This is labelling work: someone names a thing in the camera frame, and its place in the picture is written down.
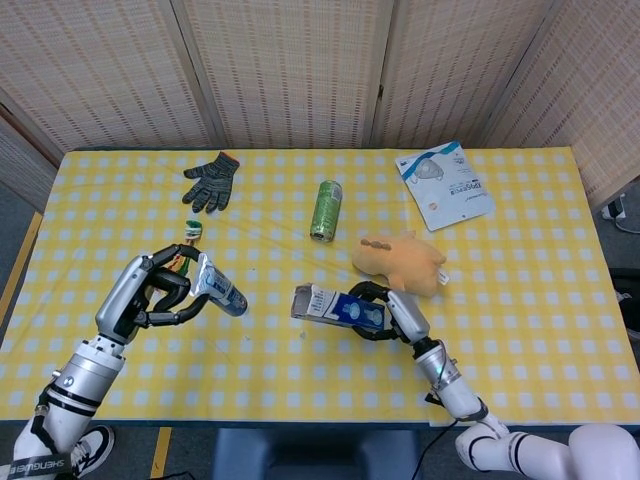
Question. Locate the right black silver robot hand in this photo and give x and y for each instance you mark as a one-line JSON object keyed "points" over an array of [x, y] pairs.
{"points": [[410, 320]]}

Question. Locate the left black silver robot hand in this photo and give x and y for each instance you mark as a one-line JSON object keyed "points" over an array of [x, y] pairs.
{"points": [[122, 300]]}

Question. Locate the blue white box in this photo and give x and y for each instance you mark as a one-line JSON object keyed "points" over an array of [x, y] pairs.
{"points": [[325, 305]]}

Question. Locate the blue and white tube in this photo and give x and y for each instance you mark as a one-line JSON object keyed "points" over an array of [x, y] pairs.
{"points": [[220, 287]]}

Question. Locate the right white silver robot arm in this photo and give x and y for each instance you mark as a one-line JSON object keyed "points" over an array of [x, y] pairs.
{"points": [[465, 395]]}

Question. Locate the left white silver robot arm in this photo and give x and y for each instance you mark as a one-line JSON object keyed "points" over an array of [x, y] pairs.
{"points": [[82, 380]]}

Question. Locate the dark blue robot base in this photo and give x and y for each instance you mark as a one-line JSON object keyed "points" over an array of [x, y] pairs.
{"points": [[315, 455]]}

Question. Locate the yellow plush toy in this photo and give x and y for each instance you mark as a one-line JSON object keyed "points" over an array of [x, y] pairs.
{"points": [[405, 262]]}

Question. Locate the yellow white checked tablecloth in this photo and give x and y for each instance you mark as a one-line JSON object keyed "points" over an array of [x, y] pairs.
{"points": [[310, 385]]}

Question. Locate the white face mask package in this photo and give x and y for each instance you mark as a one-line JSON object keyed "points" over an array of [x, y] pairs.
{"points": [[447, 190]]}

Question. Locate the green drink can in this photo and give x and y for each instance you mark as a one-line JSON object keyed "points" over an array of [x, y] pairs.
{"points": [[326, 210]]}

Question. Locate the grey knitted work glove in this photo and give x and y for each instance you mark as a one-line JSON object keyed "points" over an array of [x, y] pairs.
{"points": [[212, 182]]}

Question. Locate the black and white sneaker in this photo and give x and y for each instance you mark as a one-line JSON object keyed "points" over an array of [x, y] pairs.
{"points": [[95, 447]]}

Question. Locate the black bag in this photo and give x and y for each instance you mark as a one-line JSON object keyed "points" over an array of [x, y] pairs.
{"points": [[627, 305]]}

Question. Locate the white power strip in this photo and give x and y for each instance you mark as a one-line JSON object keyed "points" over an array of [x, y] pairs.
{"points": [[616, 210]]}

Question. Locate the beige woven folding screen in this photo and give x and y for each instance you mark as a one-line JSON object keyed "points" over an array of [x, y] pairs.
{"points": [[290, 70]]}

